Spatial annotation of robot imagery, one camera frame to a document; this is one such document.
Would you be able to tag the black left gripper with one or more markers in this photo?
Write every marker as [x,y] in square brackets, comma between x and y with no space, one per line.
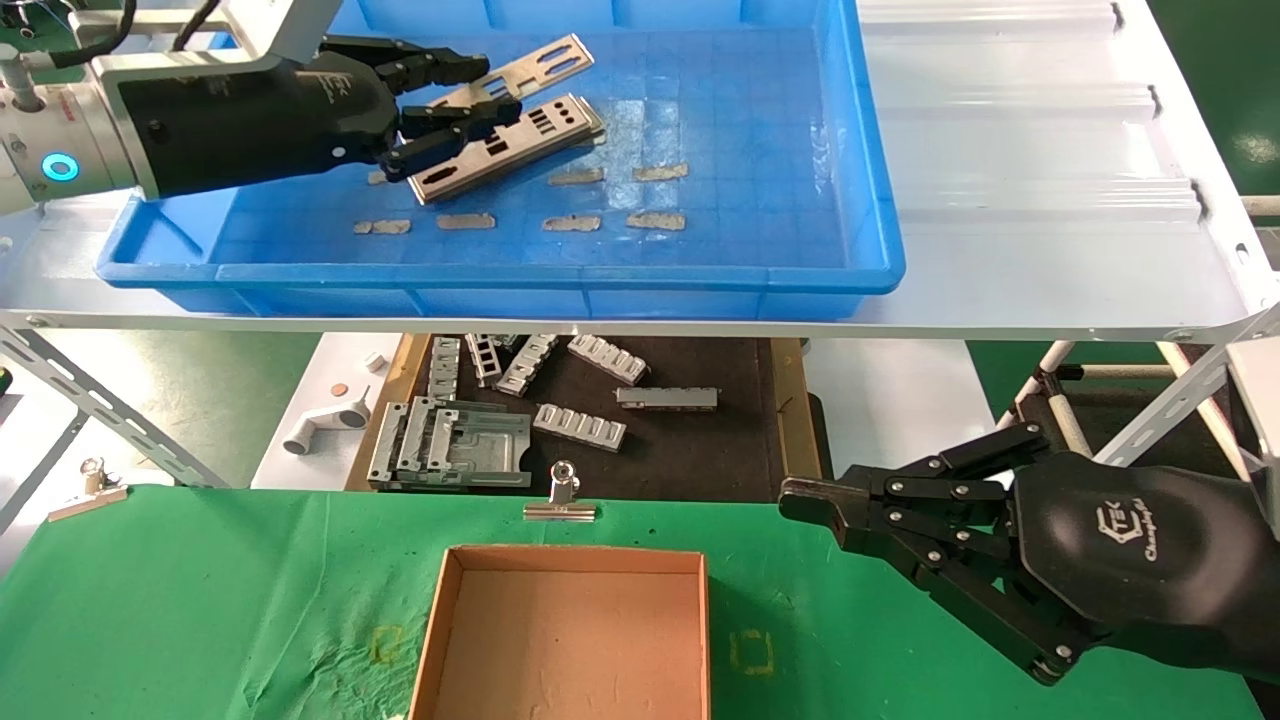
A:
[250,125]

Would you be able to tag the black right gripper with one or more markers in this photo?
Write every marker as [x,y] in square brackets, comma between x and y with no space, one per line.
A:
[1150,560]

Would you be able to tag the stack of metal shield plates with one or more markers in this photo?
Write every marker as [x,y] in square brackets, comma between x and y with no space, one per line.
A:
[520,148]

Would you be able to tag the single metal shield plate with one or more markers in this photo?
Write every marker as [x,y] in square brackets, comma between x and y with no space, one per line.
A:
[545,62]

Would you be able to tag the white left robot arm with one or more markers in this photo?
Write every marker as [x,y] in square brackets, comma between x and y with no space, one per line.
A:
[40,130]

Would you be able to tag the blue plastic tray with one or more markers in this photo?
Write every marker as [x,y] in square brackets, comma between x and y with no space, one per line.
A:
[700,120]

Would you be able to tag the white rectangular box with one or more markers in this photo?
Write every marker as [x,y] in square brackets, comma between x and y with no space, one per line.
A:
[1258,400]

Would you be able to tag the brown cardboard box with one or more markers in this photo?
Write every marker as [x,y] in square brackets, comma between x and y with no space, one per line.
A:
[570,640]

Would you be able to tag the slotted grey metal part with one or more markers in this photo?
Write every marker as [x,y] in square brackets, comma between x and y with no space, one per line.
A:
[444,368]
[484,358]
[527,364]
[580,427]
[608,358]

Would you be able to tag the small white cylinder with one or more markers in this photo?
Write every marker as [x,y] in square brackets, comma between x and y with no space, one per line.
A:
[375,361]

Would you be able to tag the perforated metal shelf brace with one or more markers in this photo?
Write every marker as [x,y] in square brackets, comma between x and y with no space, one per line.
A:
[100,402]
[1180,395]

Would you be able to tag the grey metal bar part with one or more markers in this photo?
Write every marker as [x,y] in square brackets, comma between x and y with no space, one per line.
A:
[667,398]

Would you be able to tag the white pipe fitting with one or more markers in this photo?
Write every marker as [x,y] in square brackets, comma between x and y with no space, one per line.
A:
[325,422]

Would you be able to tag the silver binder clip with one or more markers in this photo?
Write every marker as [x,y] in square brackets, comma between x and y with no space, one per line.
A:
[88,495]
[560,505]

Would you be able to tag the white metal shelf board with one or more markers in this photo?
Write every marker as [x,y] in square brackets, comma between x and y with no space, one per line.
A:
[1000,150]

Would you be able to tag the green table cloth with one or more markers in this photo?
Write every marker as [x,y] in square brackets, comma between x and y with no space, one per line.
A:
[200,600]

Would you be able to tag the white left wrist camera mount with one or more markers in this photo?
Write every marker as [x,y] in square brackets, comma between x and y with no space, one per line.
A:
[280,25]

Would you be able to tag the white tube frame black joints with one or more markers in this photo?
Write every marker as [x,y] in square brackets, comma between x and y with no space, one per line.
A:
[1035,385]

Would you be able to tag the large grey metal bracket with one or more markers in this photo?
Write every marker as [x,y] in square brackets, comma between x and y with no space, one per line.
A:
[450,450]

